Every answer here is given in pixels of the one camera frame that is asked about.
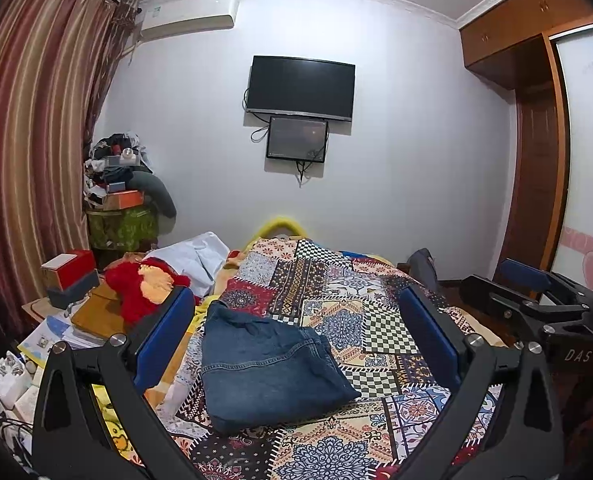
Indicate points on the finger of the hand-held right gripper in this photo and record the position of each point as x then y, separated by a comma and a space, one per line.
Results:
491, 295
524, 272

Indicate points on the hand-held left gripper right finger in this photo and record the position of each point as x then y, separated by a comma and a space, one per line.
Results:
429, 340

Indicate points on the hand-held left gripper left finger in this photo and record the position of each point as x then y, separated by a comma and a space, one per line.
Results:
164, 340

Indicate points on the blue denim jacket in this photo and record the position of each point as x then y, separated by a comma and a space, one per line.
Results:
266, 370

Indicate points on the red plush toy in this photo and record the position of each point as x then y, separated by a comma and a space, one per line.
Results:
126, 290

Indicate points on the tan book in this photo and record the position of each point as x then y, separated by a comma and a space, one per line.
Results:
96, 315

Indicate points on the patchwork printed blanket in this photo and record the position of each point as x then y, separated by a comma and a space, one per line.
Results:
356, 320

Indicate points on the grey backpack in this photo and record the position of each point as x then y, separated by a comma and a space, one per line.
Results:
421, 265

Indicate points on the white cloth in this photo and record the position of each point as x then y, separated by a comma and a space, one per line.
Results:
191, 260

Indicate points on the yellow printed cloth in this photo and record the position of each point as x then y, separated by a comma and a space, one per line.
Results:
114, 425

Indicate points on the grey box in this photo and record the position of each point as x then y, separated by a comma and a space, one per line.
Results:
74, 294

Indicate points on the red and white box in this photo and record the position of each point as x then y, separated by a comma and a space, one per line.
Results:
76, 270

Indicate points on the pile of papers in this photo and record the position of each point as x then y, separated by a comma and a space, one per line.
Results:
51, 335

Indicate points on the green patterned storage box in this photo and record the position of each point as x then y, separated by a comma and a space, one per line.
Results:
121, 227

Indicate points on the orange shoe box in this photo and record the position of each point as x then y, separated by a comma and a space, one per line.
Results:
124, 200

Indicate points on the white medicine boxes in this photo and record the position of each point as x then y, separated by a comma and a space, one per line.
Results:
6, 380

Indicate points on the pile of clutter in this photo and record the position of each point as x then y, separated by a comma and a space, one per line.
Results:
116, 160

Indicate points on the striped brown curtain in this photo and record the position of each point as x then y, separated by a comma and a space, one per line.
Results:
36, 135

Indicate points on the wooden overhead cabinet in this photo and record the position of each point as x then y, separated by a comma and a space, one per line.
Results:
516, 25

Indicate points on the white air conditioner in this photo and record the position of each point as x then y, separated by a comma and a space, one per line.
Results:
191, 17

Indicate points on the yellow bed rail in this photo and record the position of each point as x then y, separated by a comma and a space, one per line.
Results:
281, 221

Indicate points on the small black wall monitor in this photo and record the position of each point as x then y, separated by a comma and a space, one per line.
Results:
296, 139

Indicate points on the large black wall television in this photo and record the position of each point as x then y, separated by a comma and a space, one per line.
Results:
301, 87

